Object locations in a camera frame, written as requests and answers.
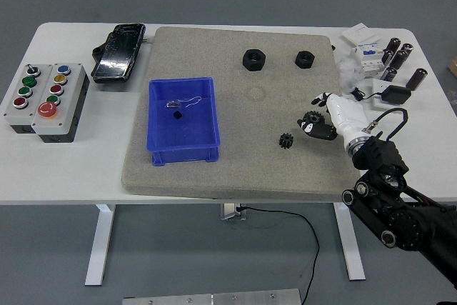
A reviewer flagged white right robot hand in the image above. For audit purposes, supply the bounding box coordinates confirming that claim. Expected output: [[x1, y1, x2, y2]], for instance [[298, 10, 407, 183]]
[[297, 92, 373, 149]]

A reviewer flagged large black bevel gear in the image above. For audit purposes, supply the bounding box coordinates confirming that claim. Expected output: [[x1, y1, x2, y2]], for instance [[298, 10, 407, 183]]
[[302, 110, 326, 126]]

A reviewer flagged small black spur gear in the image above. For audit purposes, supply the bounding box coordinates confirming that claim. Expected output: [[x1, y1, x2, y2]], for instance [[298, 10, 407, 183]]
[[278, 132, 295, 151]]

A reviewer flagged smaller black hex nut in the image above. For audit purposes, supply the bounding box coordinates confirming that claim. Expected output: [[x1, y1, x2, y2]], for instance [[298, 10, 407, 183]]
[[294, 50, 316, 69]]

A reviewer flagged large black hex nut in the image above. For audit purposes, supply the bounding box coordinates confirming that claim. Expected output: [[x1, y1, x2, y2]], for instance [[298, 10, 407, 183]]
[[241, 48, 266, 71]]

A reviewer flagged blue plastic box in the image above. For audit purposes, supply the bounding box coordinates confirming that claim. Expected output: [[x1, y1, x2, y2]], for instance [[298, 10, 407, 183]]
[[146, 76, 221, 166]]

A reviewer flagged grey emergency-stop control box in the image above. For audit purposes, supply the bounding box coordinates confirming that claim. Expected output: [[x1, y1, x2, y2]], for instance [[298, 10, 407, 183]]
[[31, 63, 90, 144]]

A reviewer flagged grey four-button control box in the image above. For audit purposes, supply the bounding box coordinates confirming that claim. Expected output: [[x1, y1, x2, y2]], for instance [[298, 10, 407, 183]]
[[3, 64, 54, 135]]

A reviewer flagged crumpled clear plastic bag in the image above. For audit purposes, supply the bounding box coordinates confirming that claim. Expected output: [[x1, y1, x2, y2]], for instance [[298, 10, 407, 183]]
[[336, 51, 366, 94]]

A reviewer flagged white square plate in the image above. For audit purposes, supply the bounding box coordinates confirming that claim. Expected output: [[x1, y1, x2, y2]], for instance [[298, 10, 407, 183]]
[[371, 78, 411, 111]]

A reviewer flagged black power adapter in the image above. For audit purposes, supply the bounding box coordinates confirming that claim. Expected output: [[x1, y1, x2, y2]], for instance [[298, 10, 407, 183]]
[[381, 85, 412, 106]]

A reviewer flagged grey-brown foam mat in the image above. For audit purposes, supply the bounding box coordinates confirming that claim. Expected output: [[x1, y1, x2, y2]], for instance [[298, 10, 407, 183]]
[[120, 26, 362, 201]]

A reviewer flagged white table leg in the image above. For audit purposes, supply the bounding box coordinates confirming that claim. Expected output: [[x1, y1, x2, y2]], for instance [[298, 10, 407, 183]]
[[84, 204, 116, 287], [333, 201, 367, 281]]

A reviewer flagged silver power socket under table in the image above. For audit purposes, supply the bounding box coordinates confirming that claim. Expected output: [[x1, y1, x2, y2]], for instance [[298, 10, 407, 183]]
[[219, 203, 248, 221]]

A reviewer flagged silver metal plate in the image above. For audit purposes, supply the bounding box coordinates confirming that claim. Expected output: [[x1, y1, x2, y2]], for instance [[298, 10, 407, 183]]
[[121, 288, 303, 305]]

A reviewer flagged black glossy device case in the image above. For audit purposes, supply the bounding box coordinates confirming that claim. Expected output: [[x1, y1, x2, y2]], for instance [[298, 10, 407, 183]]
[[91, 23, 147, 85]]

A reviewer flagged black adapter cord with plug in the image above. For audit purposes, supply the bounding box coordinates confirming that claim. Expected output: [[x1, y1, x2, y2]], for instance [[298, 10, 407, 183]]
[[351, 87, 385, 103]]

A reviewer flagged white wall switch plate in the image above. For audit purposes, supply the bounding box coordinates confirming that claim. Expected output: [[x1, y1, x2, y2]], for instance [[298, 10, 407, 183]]
[[341, 22, 381, 45]]

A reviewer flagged black power cable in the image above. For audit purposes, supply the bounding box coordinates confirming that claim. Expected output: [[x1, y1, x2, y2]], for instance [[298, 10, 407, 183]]
[[237, 206, 321, 305]]

